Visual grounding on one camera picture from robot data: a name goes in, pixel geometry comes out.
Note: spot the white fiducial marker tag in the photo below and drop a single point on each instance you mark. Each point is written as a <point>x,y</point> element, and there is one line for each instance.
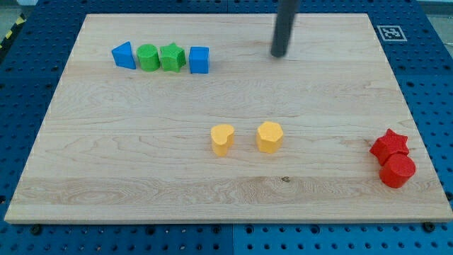
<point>391,33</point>

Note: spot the blue triangle block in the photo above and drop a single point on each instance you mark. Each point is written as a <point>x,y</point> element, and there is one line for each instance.
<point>123,56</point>

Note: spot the yellow hexagon block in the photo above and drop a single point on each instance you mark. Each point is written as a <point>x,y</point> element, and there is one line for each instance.
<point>269,137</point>

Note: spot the red star block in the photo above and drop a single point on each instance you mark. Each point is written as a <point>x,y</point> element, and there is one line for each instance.
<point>388,144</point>

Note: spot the red cylinder block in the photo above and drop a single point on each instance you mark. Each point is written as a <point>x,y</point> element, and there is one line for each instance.
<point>397,170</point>

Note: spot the blue cube block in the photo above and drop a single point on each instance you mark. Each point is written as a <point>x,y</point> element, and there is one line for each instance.
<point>199,60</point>

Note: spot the black bolt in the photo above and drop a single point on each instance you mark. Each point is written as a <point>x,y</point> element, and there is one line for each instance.
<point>429,227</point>
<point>36,229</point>

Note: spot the green cylinder block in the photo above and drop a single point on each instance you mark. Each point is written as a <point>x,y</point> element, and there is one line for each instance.
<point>148,57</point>

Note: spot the yellow heart block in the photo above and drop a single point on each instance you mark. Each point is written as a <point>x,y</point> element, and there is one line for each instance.
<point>222,138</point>

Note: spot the green star block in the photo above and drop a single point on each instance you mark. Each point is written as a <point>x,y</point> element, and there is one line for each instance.
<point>172,57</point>

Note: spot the black bolt right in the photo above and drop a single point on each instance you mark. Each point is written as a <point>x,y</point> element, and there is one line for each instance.
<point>429,227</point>

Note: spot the light wooden board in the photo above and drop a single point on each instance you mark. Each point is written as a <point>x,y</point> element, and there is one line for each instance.
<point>126,146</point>

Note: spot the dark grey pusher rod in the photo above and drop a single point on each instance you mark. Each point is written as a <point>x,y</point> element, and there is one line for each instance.
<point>283,27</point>

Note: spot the black bolt left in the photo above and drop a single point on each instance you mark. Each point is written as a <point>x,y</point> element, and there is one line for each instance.
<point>36,229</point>

